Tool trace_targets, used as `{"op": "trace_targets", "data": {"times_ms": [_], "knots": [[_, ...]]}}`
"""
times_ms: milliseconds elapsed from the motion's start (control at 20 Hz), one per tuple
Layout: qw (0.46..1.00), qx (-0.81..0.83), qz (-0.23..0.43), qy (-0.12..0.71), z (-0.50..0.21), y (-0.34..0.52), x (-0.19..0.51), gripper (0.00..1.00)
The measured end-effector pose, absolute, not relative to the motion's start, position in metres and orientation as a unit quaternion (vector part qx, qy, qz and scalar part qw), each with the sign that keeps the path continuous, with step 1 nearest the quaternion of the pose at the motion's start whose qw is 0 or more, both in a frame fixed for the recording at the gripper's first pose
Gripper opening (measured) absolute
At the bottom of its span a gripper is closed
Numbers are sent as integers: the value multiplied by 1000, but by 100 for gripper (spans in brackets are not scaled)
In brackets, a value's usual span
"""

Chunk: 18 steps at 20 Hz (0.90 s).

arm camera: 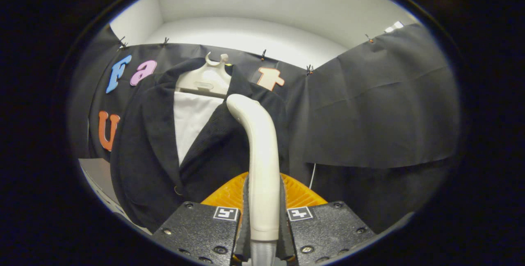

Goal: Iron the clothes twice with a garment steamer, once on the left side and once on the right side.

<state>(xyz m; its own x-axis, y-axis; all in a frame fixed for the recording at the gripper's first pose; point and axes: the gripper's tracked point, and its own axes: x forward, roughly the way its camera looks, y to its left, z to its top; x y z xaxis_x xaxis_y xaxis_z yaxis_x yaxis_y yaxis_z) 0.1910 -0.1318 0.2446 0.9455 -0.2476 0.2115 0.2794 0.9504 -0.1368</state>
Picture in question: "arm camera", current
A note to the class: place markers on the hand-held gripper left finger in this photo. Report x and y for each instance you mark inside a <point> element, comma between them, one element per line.
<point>244,241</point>

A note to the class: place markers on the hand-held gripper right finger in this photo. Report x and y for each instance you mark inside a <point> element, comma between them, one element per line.
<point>286,241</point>

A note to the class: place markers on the black suit jacket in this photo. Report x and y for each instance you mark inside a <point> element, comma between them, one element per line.
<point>143,155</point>

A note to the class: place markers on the cream plastic clothes hanger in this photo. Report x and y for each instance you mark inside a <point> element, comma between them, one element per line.
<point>205,81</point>

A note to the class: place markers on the black backdrop cloth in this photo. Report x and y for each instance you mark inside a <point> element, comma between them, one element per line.
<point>369,114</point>

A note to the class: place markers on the grey cabinet with dark top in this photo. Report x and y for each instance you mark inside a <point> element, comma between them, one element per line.
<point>96,176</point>

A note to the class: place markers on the ceiling light panel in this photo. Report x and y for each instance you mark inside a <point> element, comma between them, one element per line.
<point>394,26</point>

